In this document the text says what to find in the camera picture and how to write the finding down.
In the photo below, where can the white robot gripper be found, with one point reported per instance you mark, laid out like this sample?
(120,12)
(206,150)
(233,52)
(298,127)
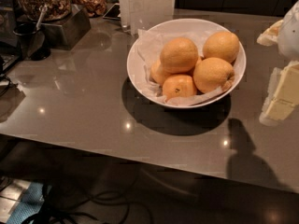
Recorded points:
(290,36)

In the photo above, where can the small front orange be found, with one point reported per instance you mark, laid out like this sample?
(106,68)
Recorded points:
(179,85)

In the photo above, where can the hidden left orange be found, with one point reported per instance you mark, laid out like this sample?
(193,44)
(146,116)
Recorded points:
(158,74)

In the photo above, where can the pile of dried snacks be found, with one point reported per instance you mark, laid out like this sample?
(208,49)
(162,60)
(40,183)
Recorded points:
(95,8)

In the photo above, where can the metal box stand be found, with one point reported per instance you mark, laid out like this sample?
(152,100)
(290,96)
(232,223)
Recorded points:
(65,33)

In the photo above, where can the glass jar of nuts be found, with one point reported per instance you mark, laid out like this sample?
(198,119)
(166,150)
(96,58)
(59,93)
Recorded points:
(56,9)

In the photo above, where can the white spoon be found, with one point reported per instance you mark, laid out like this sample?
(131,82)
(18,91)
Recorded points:
(43,10)

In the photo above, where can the black cup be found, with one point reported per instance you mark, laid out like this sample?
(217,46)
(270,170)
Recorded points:
(34,44)

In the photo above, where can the blue floor mat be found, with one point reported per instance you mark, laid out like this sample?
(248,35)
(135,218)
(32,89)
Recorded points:
(30,205)

